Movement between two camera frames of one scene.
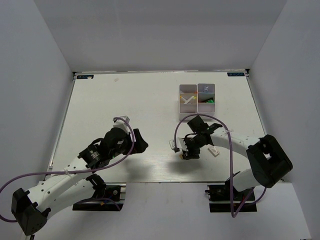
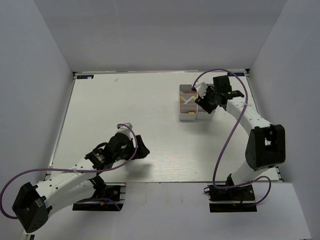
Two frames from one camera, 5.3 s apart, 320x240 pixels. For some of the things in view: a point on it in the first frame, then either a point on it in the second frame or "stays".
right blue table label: (236, 74) stays
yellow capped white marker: (183, 99) stays
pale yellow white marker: (190, 99) stays
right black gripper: (188, 153) -> (203, 102)
